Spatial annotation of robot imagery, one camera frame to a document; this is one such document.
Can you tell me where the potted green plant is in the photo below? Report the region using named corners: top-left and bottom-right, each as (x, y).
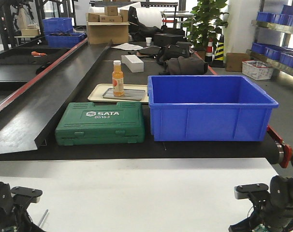
top-left (183, 0), bottom-right (229, 49)

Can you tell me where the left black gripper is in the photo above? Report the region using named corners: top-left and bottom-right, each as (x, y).
top-left (0, 182), bottom-right (43, 232)

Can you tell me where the striped traffic cone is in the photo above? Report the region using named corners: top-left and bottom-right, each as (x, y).
top-left (210, 35), bottom-right (224, 68)

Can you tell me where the beige plastic tray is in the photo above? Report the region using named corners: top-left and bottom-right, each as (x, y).
top-left (88, 84), bottom-right (148, 104)

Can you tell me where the green black screwdriver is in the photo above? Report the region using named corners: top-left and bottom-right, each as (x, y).
top-left (37, 209), bottom-right (49, 228)

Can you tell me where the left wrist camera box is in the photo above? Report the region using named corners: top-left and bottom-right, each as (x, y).
top-left (11, 186), bottom-right (43, 203)

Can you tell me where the green SATA tool case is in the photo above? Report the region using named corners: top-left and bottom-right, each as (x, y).
top-left (55, 101), bottom-right (145, 145)

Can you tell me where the small grey metal tray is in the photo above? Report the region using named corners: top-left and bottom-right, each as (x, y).
top-left (103, 88), bottom-right (146, 101)

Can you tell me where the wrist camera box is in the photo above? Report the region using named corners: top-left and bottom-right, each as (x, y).
top-left (11, 186), bottom-right (43, 203)
top-left (234, 183), bottom-right (269, 200)

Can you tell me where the white plastic basket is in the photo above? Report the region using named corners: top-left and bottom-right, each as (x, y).
top-left (242, 60), bottom-right (274, 81)

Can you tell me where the blue crate on conveyor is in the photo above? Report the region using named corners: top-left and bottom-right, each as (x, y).
top-left (45, 33), bottom-right (85, 48)

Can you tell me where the white paper cup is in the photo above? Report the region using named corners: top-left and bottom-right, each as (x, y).
top-left (146, 37), bottom-right (152, 46)

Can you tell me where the white rectangular box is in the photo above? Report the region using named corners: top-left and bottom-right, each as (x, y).
top-left (121, 55), bottom-right (144, 73)

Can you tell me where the dark grey bag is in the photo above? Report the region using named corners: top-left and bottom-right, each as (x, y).
top-left (159, 56), bottom-right (208, 75)

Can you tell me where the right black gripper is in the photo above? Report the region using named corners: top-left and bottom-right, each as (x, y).
top-left (228, 175), bottom-right (293, 232)

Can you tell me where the large cardboard box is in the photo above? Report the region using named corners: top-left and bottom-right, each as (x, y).
top-left (87, 22), bottom-right (129, 44)

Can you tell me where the large blue plastic bin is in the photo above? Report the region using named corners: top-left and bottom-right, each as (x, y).
top-left (147, 75), bottom-right (278, 141)

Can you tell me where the orange juice bottle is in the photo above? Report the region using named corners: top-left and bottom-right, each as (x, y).
top-left (112, 60), bottom-right (124, 96)

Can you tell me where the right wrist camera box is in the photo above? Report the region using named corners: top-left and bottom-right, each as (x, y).
top-left (234, 183), bottom-right (269, 200)

